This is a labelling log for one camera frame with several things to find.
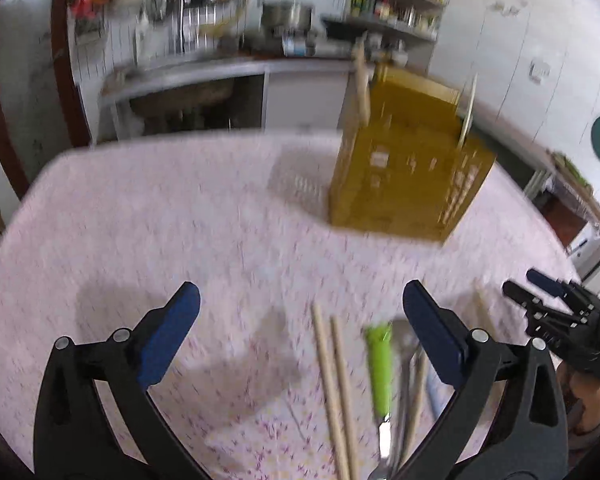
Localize yellow perforated cutlery holder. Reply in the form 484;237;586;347
328;62;497;244

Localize steel corner shelf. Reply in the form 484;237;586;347
322;0;449;45

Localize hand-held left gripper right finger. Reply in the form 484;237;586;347
402;280;570;480

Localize pink floral tablecloth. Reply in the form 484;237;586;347
0;130;588;480

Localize green-handled metal spoon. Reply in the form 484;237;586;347
363;323;397;480

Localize green vegetables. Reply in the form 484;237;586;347
551;151;594;192

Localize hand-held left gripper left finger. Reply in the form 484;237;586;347
32;281;211;480

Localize person's right hand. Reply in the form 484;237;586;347
555;360;600;453

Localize steel sink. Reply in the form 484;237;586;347
99;56;266;144

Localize brown door with frosted glass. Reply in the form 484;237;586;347
0;0;93;202

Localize red stand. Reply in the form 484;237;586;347
542;192;588;249

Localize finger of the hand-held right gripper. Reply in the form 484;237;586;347
526;268;600;313
502;281;588;346

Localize hanging colourful cloths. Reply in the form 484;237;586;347
68;0;116;17

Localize steel cooking pot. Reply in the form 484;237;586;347
257;0;315;32

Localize steel gas stove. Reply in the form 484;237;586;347
281;30;353;59

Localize wooden chopstick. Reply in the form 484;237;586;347
458;73;480;151
399;350;431;468
354;39;372;127
311;302;352;480
330;316;362;480

